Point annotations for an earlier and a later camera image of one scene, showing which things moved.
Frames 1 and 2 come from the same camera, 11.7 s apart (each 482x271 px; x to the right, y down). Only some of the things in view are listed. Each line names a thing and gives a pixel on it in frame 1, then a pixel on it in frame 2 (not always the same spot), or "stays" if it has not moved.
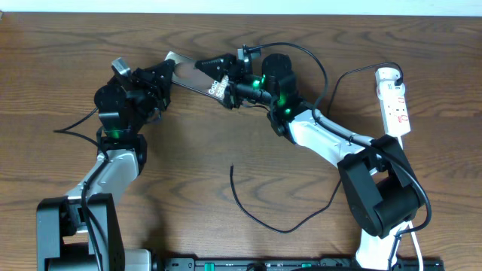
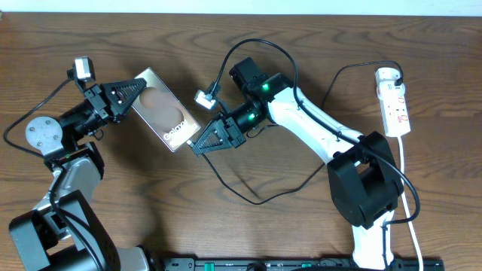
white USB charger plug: [386, 76] stays
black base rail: [296, 264] stays
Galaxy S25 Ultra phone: [186, 73] to [164, 113]
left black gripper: [147, 80] to [104, 105]
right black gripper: [230, 64] to [236, 137]
